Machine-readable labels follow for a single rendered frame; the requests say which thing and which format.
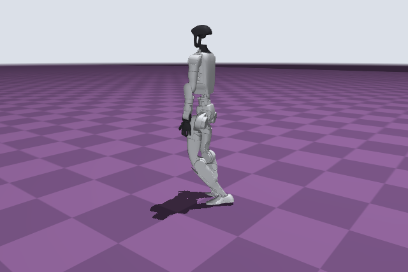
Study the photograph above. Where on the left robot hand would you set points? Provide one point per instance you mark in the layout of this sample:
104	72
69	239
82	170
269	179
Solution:
185	126

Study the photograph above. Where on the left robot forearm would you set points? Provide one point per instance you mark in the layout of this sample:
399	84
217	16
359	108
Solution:
188	108

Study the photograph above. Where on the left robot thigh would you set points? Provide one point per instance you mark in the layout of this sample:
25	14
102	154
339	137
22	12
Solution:
197	122

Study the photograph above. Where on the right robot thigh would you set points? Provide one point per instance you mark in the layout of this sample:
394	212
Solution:
206	153

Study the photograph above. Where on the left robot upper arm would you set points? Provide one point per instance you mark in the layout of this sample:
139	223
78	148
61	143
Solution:
194	62

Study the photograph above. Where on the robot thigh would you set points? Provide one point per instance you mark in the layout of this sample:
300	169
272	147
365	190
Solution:
197	122
206	153

